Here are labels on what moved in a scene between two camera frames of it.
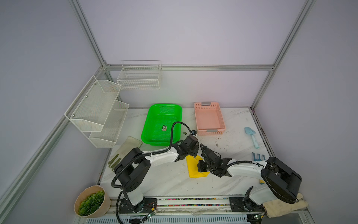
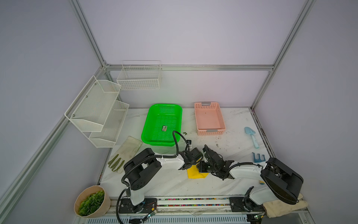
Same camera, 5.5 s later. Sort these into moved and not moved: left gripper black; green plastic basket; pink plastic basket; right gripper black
Moved: left gripper black
Not moved: right gripper black; pink plastic basket; green plastic basket
